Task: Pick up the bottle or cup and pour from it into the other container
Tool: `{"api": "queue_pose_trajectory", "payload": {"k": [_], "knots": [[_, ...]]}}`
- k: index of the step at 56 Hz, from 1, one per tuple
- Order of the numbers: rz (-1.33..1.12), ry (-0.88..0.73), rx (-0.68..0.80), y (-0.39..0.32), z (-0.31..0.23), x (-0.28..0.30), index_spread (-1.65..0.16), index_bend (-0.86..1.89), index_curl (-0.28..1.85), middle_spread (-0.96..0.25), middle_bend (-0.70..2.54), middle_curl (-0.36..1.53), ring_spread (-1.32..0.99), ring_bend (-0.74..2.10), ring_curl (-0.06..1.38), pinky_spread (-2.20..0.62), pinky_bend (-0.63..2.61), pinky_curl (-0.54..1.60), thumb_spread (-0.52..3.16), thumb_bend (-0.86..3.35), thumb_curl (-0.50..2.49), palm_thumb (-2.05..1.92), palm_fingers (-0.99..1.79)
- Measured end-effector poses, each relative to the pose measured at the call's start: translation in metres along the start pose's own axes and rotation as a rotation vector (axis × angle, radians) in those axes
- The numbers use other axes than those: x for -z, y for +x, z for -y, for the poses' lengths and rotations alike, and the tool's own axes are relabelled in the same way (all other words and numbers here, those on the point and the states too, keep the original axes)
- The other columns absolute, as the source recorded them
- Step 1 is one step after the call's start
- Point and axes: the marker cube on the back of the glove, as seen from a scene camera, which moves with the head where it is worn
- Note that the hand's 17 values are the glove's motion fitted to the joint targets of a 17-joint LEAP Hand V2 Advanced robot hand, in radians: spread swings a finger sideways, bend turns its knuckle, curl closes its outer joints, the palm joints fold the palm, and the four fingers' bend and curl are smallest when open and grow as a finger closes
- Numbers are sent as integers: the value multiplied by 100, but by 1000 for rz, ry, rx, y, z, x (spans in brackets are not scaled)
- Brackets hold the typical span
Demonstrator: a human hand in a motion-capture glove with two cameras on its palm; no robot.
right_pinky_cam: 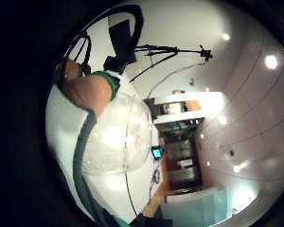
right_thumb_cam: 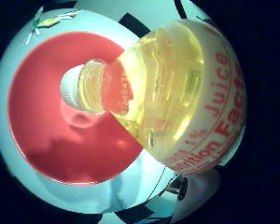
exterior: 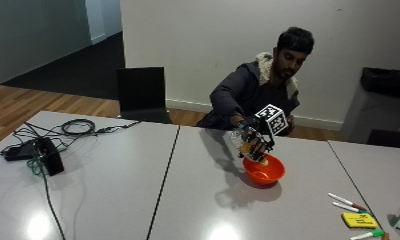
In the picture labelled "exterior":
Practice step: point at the clear plastic bottle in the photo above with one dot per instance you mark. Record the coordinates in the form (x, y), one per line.
(238, 139)

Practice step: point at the orange bowl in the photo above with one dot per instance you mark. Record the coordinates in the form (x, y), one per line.
(264, 175)

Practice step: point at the white marker cube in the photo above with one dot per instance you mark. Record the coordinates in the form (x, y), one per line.
(273, 118)

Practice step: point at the the person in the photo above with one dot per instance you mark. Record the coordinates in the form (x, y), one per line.
(248, 90)

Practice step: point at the white marker with red cap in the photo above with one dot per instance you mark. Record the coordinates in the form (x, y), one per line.
(345, 200)

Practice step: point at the white marker with green cap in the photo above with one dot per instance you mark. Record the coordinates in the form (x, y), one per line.
(368, 234)
(348, 208)

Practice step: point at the dark chair back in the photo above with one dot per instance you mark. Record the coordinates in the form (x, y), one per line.
(390, 138)

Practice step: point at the grey bin with black bag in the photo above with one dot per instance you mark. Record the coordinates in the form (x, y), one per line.
(380, 103)

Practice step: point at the black chair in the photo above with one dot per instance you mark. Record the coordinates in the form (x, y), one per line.
(141, 90)

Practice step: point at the yellow sponge eraser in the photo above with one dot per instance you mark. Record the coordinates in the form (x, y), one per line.
(360, 220)

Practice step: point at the black upright box device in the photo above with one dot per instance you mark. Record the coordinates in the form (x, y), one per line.
(51, 156)

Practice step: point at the flat black box device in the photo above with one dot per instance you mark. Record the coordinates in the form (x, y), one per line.
(17, 151)

